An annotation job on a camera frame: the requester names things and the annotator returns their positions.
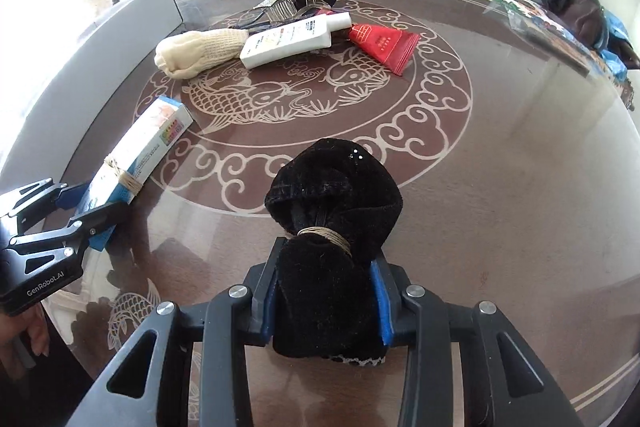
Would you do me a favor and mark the blue white box with twine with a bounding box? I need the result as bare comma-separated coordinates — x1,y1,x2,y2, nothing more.
75,96,195,253

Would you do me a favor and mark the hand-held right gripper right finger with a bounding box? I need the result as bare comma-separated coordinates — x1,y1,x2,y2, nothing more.
371,257,573,427

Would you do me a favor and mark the white lotion bottle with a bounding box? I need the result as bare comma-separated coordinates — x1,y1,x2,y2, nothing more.
240,12,352,69

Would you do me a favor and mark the person's left hand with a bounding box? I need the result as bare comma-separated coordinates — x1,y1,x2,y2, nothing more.
0,307,51,375

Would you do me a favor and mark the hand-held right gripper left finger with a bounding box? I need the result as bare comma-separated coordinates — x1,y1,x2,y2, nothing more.
82,238,281,427

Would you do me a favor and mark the black velvet pouch with twine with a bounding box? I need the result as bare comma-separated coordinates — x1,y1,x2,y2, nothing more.
264,138,404,365

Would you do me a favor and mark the blue plastic bag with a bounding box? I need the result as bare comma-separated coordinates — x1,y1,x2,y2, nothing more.
550,0,632,80

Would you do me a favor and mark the red foil packet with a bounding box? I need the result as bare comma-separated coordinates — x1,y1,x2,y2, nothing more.
347,23,421,76

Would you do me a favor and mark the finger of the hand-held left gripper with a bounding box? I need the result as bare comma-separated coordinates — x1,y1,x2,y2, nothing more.
0,178,93,233
7,201,130,270

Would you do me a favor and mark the dark clothes pile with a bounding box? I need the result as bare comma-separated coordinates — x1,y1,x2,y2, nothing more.
540,0,640,68

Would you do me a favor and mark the cream knitted sock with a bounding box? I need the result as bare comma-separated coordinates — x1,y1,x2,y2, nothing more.
155,29,250,80

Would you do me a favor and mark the rhinestone bow hair clip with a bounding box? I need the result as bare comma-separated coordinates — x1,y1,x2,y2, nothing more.
252,0,302,24

